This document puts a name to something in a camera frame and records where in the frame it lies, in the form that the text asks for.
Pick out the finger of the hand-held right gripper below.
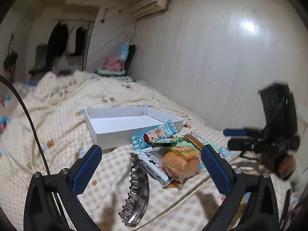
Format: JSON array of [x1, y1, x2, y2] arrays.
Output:
[[227, 137, 267, 152], [223, 128, 267, 137]]

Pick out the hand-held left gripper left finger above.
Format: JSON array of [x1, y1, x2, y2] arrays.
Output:
[[24, 144, 103, 231]]

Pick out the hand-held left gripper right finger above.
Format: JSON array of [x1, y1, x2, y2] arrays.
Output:
[[201, 144, 281, 231]]

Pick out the bread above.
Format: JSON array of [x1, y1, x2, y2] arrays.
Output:
[[157, 144, 201, 183]]

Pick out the brown striped snack bar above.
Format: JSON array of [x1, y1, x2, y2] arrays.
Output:
[[184, 131, 207, 150]]

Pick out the green cartoon snack packet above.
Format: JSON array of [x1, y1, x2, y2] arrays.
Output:
[[150, 137, 185, 148]]

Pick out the grey hair claw clip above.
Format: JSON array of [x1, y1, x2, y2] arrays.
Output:
[[118, 153, 150, 227]]

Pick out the white cardboard box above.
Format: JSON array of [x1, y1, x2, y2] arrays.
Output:
[[84, 106, 184, 151]]

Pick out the cow print snack packet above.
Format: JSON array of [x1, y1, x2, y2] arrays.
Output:
[[140, 147, 174, 188]]

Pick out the person's right hand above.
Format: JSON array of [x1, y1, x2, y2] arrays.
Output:
[[277, 153, 298, 181]]

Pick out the folded clothes stack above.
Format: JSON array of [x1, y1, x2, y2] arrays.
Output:
[[95, 69, 127, 76]]

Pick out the pink clothes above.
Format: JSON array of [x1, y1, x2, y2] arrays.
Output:
[[103, 56, 126, 72]]

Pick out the black chair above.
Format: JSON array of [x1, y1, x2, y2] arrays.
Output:
[[125, 44, 136, 76]]

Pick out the grey chair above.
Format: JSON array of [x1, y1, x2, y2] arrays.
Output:
[[29, 44, 53, 75]]

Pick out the light blue pack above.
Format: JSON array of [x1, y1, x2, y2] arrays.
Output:
[[120, 44, 130, 62]]

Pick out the black hanging garment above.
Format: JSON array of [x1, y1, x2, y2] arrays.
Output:
[[76, 26, 89, 54]]

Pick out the black hanging coat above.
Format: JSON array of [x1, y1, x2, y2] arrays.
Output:
[[47, 24, 69, 59]]

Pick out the dark hanging bag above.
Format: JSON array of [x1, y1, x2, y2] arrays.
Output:
[[3, 35, 19, 74]]

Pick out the white air conditioner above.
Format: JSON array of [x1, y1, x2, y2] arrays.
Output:
[[127, 0, 169, 20]]

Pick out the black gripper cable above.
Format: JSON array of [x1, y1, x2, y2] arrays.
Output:
[[0, 75, 70, 229]]

